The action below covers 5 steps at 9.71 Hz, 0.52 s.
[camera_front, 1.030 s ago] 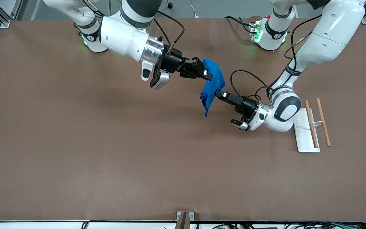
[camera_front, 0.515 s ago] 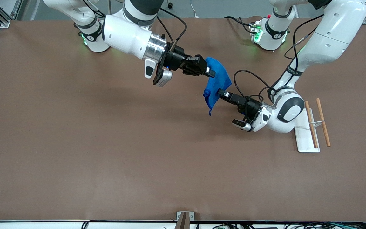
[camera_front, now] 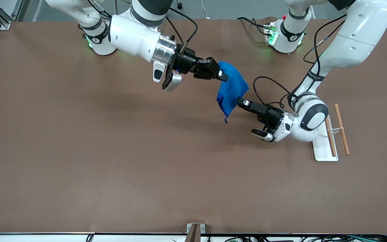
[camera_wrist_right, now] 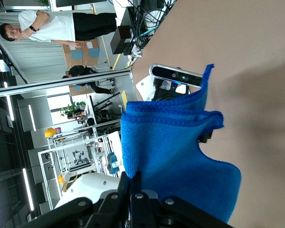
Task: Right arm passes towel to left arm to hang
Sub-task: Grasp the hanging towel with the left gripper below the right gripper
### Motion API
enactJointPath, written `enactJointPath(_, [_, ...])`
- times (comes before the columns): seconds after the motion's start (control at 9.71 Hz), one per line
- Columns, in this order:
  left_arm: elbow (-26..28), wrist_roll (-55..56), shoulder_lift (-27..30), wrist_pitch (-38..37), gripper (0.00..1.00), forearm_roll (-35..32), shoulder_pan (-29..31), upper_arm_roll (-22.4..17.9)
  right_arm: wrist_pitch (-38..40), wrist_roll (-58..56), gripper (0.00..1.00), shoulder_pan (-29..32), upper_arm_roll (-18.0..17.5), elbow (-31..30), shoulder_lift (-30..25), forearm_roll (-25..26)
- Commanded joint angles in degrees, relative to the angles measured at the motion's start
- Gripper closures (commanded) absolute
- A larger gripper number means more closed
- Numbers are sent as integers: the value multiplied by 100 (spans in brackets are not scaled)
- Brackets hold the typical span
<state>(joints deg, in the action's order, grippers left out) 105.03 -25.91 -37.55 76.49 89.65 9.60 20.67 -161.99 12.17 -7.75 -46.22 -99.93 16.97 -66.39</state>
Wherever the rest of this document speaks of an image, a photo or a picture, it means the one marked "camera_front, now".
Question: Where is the blue towel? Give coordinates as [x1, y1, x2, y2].
[216, 61, 250, 123]

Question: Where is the white rack with wooden bars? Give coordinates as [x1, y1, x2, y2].
[312, 104, 350, 162]

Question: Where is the brown table cover sheet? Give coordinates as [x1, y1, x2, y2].
[0, 17, 387, 235]

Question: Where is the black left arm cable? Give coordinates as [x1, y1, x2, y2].
[253, 14, 348, 110]

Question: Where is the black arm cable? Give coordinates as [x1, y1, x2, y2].
[253, 14, 348, 110]
[165, 6, 199, 54]

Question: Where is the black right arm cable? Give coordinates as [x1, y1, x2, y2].
[165, 6, 199, 54]

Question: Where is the white floor cable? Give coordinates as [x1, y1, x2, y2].
[201, 0, 211, 19]

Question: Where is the black left base cable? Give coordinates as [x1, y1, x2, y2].
[237, 17, 269, 36]

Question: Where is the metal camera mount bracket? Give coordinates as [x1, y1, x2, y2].
[186, 223, 206, 242]

